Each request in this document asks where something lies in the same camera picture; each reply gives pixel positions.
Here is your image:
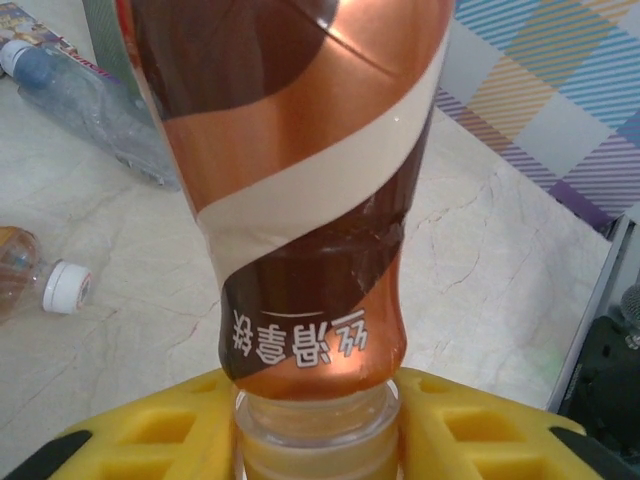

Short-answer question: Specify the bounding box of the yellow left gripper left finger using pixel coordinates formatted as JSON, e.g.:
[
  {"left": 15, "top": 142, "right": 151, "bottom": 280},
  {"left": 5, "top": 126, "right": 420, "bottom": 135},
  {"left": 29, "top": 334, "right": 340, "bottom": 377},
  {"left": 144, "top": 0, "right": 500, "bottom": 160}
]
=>
[{"left": 64, "top": 372, "right": 244, "bottom": 480}]

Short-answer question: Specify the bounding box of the aluminium side rail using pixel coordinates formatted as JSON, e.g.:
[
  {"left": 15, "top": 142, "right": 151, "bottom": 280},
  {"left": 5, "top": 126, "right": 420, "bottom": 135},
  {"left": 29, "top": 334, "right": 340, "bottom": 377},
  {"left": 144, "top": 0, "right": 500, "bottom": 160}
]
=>
[{"left": 547, "top": 214, "right": 634, "bottom": 416}]

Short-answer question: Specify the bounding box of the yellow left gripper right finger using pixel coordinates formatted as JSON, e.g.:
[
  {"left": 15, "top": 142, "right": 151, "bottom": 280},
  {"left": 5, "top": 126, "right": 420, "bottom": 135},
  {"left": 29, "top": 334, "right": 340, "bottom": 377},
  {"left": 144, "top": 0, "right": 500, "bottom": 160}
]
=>
[{"left": 397, "top": 367, "right": 590, "bottom": 480}]

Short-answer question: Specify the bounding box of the brown coffee drink bottle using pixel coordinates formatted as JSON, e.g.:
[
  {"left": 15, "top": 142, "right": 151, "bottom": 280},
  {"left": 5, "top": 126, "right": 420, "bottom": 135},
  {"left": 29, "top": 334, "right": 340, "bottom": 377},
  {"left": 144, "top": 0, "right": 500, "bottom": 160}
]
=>
[{"left": 113, "top": 0, "right": 454, "bottom": 480}]

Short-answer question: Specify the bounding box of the blue label bottle white cap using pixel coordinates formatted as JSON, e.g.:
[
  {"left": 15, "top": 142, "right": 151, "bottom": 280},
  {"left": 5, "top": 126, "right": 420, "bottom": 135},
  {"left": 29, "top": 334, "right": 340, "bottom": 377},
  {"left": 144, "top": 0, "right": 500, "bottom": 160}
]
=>
[{"left": 0, "top": 38, "right": 182, "bottom": 194}]

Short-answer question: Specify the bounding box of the clear bottle white cap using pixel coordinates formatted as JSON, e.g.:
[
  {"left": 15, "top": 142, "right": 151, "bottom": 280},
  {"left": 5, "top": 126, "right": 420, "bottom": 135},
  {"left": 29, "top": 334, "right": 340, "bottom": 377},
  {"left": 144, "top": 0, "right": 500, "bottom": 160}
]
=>
[{"left": 0, "top": 224, "right": 96, "bottom": 326}]

